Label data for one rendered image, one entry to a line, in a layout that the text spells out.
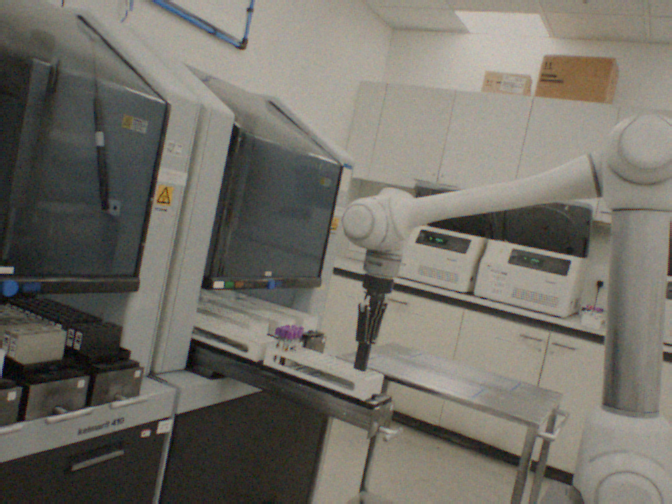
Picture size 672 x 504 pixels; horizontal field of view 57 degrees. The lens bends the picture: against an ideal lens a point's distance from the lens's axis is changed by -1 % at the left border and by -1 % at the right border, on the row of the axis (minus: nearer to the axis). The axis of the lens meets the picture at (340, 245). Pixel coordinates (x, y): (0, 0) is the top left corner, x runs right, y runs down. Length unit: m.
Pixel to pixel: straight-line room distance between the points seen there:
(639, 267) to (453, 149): 3.09
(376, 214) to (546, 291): 2.53
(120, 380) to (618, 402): 1.01
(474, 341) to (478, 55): 2.07
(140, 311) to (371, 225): 0.61
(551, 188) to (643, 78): 3.11
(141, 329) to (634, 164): 1.13
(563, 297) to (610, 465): 2.55
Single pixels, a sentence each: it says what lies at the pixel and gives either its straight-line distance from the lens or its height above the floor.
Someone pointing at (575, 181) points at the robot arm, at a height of 1.40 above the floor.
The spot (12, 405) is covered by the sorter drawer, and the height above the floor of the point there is 0.77.
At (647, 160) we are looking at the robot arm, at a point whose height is 1.43.
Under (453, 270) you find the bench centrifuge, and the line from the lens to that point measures 3.84.
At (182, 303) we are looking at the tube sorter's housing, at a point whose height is 0.92.
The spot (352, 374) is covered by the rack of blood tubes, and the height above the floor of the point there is 0.86.
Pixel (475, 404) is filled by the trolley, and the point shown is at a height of 0.81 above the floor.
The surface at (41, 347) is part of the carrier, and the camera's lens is 1.39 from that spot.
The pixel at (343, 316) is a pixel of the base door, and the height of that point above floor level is 0.57.
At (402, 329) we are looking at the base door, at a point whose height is 0.59.
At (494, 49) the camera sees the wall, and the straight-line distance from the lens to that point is 4.71.
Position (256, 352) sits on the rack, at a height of 0.84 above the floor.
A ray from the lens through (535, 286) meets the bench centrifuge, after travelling 3.74.
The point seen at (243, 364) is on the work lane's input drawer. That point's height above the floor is 0.80.
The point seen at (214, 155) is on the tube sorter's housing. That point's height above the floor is 1.32.
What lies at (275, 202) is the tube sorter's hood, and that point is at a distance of 1.87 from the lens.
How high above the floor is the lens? 1.24
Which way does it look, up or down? 3 degrees down
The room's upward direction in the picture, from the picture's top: 12 degrees clockwise
